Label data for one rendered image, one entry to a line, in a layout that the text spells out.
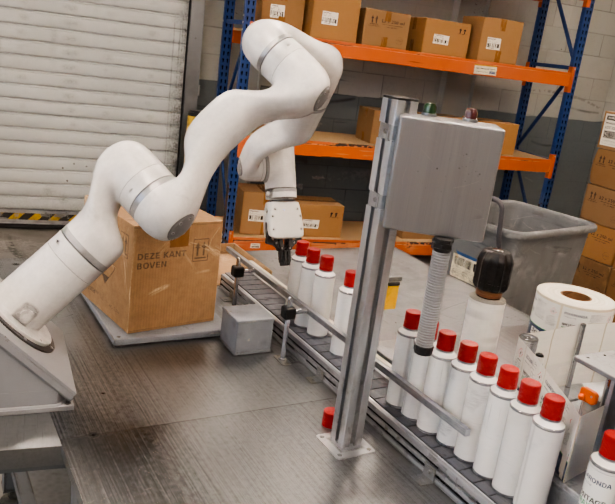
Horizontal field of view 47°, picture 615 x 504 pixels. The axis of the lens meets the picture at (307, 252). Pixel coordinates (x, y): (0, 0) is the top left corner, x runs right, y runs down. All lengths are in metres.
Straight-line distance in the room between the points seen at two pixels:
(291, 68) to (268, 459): 0.76
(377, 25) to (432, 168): 4.21
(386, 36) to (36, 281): 4.23
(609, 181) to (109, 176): 4.17
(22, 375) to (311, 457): 0.56
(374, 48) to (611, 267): 2.21
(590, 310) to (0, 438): 1.36
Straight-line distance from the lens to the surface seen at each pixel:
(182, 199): 1.43
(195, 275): 1.80
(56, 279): 1.48
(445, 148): 1.19
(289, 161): 1.90
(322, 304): 1.73
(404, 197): 1.20
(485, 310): 1.66
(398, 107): 1.22
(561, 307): 1.92
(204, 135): 1.46
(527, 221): 4.59
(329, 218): 5.40
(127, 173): 1.47
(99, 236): 1.46
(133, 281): 1.72
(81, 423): 1.45
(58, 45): 5.47
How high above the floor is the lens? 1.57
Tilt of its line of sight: 16 degrees down
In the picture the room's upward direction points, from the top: 8 degrees clockwise
